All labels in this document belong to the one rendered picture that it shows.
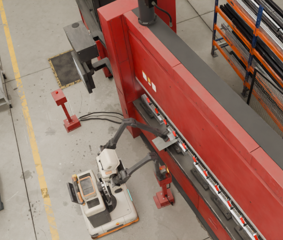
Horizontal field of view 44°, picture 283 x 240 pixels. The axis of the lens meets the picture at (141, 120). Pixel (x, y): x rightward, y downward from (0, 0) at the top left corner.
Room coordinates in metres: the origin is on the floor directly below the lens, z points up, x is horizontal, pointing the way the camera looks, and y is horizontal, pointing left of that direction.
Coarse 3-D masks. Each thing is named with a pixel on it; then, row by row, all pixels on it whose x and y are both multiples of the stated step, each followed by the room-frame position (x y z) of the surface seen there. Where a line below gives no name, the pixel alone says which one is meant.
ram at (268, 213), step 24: (144, 48) 2.77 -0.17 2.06; (144, 72) 2.82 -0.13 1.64; (168, 96) 2.32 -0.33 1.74; (192, 120) 1.92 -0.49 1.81; (192, 144) 1.91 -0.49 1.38; (216, 144) 1.57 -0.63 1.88; (216, 168) 1.53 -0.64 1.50; (240, 168) 1.27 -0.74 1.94; (240, 192) 1.21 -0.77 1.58; (264, 192) 1.01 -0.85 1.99; (264, 216) 0.93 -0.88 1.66
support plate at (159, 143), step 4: (152, 140) 2.29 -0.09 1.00; (156, 140) 2.28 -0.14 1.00; (160, 140) 2.27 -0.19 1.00; (172, 140) 2.24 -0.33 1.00; (176, 140) 2.23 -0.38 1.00; (156, 144) 2.22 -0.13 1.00; (160, 144) 2.21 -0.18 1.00; (164, 144) 2.20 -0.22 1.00; (168, 144) 2.19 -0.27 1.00; (160, 148) 2.16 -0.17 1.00; (164, 148) 2.15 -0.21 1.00
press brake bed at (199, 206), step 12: (144, 120) 2.77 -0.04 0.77; (144, 132) 2.84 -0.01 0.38; (168, 156) 2.20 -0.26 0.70; (168, 168) 2.23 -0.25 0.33; (180, 168) 1.95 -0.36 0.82; (180, 180) 1.95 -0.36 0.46; (180, 192) 1.98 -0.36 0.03; (192, 192) 1.71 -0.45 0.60; (192, 204) 1.77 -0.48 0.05; (204, 204) 1.49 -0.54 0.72; (204, 216) 1.47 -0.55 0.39
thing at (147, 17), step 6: (138, 0) 2.88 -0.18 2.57; (144, 0) 2.83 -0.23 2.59; (150, 0) 2.76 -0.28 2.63; (156, 0) 2.79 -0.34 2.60; (138, 6) 2.90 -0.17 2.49; (144, 6) 2.84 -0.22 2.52; (150, 6) 2.76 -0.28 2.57; (156, 6) 2.72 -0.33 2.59; (144, 12) 2.84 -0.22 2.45; (150, 12) 2.84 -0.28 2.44; (138, 18) 2.91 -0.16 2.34; (144, 18) 2.84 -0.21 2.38; (150, 18) 2.84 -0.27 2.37; (156, 18) 2.88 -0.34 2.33; (144, 24) 2.82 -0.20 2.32; (150, 24) 2.81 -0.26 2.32
